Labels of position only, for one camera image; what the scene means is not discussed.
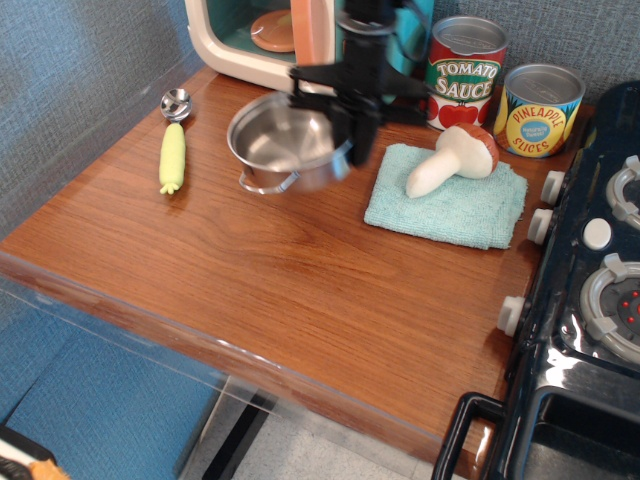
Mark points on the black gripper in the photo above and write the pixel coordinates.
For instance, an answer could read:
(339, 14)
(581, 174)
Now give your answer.
(352, 91)

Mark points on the stainless steel pot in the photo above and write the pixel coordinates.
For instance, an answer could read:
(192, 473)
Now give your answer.
(286, 150)

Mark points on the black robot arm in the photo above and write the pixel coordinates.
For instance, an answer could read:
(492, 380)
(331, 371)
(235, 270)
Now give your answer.
(369, 16)

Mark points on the light blue towel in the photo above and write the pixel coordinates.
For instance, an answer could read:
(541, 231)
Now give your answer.
(480, 214)

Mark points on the plush mushroom toy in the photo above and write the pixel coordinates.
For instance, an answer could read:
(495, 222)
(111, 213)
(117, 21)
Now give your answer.
(464, 150)

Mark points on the orange plate in microwave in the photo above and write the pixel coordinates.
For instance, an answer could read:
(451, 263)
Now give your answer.
(273, 31)

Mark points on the toy microwave oven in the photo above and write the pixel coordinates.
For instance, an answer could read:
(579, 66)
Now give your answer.
(220, 34)

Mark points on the tomato sauce can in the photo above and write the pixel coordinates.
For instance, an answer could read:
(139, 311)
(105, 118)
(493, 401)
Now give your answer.
(466, 54)

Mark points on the pineapple slices can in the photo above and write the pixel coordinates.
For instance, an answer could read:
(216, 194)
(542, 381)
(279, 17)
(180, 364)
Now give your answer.
(537, 110)

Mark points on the white stove knob upper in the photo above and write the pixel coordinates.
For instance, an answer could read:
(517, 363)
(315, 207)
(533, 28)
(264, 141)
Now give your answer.
(552, 187)

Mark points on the white stove knob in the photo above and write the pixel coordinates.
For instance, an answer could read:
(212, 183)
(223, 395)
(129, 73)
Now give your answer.
(552, 187)
(539, 226)
(510, 313)

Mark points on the white stove knob middle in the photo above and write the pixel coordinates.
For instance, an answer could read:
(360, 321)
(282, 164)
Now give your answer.
(539, 226)

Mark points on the white stove knob lower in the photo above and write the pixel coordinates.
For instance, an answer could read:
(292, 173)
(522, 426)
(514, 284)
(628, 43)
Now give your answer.
(510, 313)

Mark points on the black toy stove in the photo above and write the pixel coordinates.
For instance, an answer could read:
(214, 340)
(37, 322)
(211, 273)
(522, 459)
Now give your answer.
(572, 405)

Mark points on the orange black object corner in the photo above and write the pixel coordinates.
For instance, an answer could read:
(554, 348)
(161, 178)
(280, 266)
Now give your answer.
(23, 458)

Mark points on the spoon with green handle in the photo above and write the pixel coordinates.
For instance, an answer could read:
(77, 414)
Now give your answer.
(175, 106)

